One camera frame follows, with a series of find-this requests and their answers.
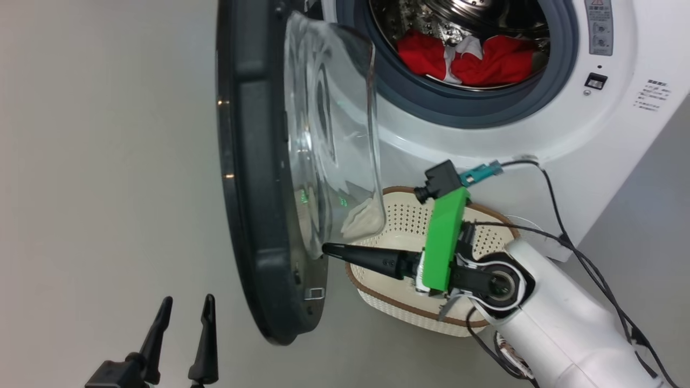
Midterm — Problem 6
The white front-load washing machine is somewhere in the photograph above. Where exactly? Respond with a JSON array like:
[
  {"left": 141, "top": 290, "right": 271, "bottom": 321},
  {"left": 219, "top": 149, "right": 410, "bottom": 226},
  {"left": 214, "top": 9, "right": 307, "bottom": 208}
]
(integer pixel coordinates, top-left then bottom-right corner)
[{"left": 302, "top": 0, "right": 690, "bottom": 265}]

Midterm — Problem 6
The dark round washer door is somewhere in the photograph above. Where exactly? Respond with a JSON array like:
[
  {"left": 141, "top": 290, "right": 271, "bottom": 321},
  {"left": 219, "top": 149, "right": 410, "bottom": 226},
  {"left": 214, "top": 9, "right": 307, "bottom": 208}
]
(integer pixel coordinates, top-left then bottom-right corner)
[{"left": 216, "top": 0, "right": 387, "bottom": 346}]

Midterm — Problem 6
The teal cable connector plug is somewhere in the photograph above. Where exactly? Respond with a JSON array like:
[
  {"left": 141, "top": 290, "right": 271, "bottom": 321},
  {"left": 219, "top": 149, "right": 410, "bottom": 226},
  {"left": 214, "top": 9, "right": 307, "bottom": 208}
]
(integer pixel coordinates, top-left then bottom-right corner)
[{"left": 459, "top": 161, "right": 505, "bottom": 186}]

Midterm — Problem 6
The plain red garment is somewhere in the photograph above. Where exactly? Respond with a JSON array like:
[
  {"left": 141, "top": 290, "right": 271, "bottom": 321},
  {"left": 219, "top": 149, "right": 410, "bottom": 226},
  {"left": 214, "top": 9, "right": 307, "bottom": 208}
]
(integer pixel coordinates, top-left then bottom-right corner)
[{"left": 452, "top": 35, "right": 541, "bottom": 87}]

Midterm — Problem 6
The grey warning label sticker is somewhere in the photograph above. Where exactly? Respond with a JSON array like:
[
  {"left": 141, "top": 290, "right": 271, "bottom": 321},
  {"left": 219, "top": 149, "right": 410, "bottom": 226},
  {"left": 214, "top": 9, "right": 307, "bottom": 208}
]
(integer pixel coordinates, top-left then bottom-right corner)
[{"left": 585, "top": 0, "right": 614, "bottom": 57}]

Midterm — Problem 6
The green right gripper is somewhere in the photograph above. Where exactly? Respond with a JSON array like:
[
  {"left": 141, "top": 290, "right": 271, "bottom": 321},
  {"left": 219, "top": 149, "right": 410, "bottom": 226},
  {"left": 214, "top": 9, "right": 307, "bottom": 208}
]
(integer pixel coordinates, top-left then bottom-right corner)
[{"left": 322, "top": 186, "right": 475, "bottom": 300}]

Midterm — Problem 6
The red white-striped garment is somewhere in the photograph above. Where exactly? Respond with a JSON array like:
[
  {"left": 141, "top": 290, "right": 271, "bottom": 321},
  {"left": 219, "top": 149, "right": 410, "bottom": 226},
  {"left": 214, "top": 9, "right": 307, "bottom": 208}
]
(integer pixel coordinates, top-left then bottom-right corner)
[{"left": 398, "top": 30, "right": 485, "bottom": 84}]

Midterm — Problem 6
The grey rubber door gasket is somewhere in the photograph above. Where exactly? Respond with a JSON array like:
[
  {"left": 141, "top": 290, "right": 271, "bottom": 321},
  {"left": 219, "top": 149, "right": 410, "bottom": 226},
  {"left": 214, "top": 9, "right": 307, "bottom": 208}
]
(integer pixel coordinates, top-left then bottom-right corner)
[{"left": 336, "top": 0, "right": 581, "bottom": 129}]

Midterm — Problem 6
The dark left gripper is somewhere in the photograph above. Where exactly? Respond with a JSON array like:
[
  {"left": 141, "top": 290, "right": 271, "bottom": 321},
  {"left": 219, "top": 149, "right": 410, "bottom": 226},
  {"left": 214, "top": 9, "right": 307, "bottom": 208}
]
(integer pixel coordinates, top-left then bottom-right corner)
[{"left": 85, "top": 294, "right": 219, "bottom": 388}]

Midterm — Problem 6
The steel washer drum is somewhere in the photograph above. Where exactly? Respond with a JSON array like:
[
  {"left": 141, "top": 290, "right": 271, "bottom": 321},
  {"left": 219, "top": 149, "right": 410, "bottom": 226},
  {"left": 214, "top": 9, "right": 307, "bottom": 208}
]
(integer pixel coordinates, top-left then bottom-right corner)
[{"left": 369, "top": 0, "right": 551, "bottom": 90}]

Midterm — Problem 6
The cream perforated laundry basket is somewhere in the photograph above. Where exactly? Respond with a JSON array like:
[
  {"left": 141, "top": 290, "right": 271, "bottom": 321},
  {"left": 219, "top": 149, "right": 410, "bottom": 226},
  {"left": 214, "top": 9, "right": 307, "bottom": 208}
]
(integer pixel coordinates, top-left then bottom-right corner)
[{"left": 345, "top": 186, "right": 522, "bottom": 338}]

